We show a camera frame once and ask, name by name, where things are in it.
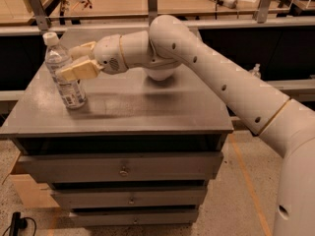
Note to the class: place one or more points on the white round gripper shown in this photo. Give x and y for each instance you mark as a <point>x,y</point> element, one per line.
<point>107,55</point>

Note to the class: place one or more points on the clear plastic water bottle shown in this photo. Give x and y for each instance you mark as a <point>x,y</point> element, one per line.
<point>56,57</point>

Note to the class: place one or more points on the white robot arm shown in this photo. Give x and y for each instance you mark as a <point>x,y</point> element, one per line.
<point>284,124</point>

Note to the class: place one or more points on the white bowl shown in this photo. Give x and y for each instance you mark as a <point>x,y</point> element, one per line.
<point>159,75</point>

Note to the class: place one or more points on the small clear pump bottle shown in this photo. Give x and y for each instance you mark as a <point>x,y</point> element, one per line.
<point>255,71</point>

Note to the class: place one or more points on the grey drawer cabinet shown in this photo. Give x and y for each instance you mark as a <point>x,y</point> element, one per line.
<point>126,113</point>

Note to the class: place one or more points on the top grey drawer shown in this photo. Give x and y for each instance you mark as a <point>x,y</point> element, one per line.
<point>80,168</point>

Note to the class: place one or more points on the grey drawer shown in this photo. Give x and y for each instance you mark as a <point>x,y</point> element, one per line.
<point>130,197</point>
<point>135,217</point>
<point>80,168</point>

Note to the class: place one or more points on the middle grey drawer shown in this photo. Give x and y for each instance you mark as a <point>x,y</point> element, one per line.
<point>130,197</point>

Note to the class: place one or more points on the bottom grey drawer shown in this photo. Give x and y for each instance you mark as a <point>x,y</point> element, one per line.
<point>135,217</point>

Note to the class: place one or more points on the black power cable plug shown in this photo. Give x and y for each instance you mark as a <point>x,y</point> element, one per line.
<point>19,223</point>

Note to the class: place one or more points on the metal guard rail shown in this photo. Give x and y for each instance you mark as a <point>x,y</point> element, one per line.
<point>15,13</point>

